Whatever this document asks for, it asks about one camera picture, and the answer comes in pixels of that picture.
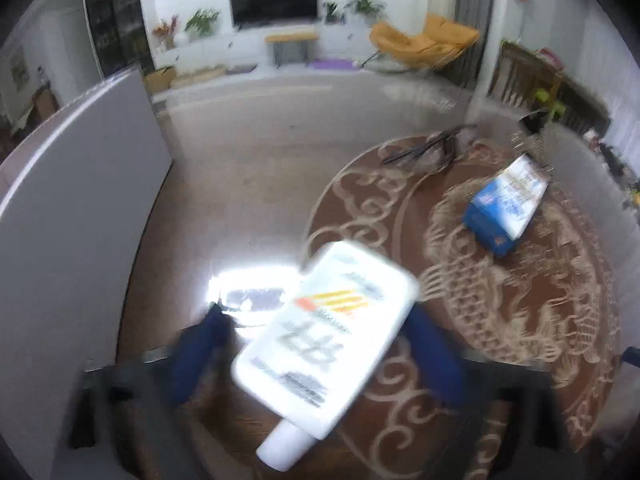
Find white sunscreen tube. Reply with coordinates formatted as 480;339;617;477
231;240;420;472

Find blue white toothpaste box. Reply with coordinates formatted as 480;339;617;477
463;154;550;258

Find wooden dining chair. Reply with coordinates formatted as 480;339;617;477
489;40;566;122

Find yellow lounge chair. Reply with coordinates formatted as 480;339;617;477
369;13;480;70

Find red flower vase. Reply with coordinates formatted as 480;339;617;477
152;15;179;51

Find wooden bench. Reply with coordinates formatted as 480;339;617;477
263;32;320;68

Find potted green plant left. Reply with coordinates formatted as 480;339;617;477
184;8;220;38

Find potted green plant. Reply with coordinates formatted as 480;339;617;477
345;0;386;27
184;8;220;38

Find dark glass display cabinet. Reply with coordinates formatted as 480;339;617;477
84;0;154;77

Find white tv cabinet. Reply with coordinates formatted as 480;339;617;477
153;24;375;74

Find grey white curtain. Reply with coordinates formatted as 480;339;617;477
428;0;494;89

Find small potted plant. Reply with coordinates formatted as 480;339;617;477
322;1;340;24

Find potted green plant right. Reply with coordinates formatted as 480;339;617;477
345;0;386;27

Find black television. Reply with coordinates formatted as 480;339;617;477
230;0;318;28

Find grey storage bin wall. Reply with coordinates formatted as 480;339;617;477
1;70;172;479

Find black frame eyeglasses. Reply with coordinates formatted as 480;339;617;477
382;124;477;170

